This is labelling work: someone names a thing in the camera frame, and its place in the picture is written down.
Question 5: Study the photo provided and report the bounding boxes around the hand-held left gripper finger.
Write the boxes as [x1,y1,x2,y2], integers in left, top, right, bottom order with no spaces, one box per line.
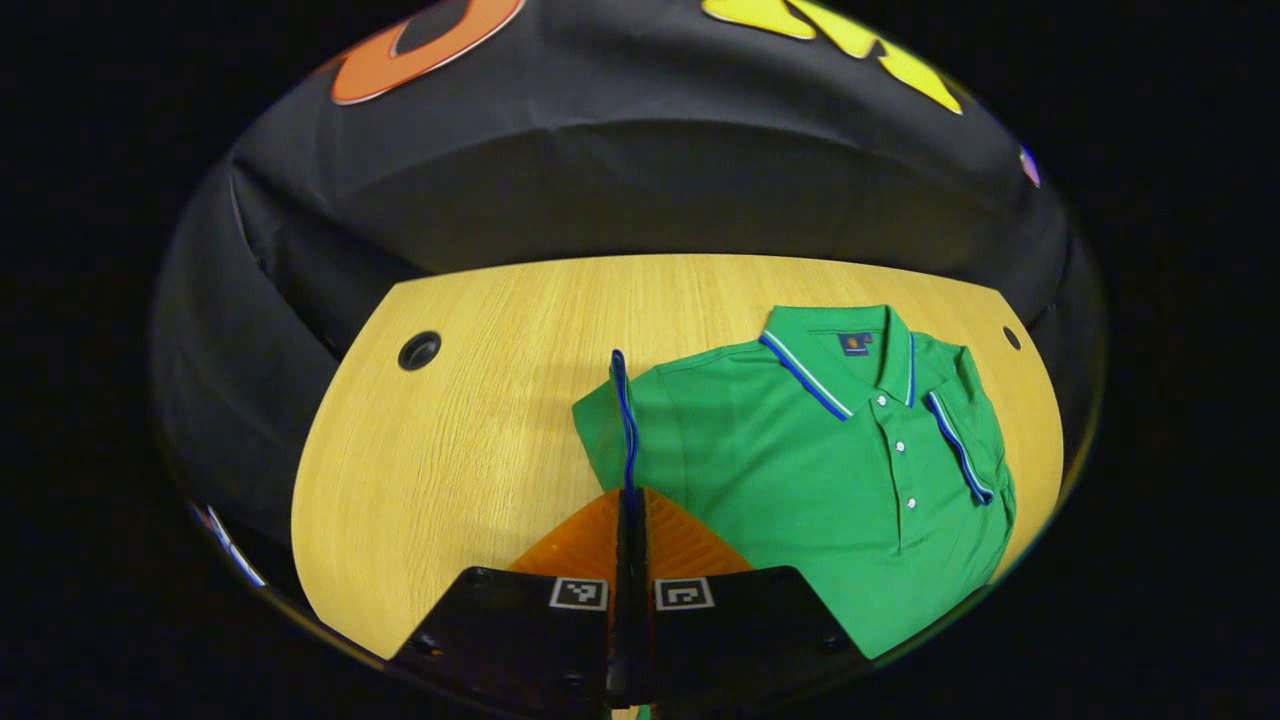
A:
[633,487,871,707]
[390,487,635,716]

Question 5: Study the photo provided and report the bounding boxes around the green T-shirt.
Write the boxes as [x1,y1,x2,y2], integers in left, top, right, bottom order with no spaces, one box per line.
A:
[572,304,1018,663]

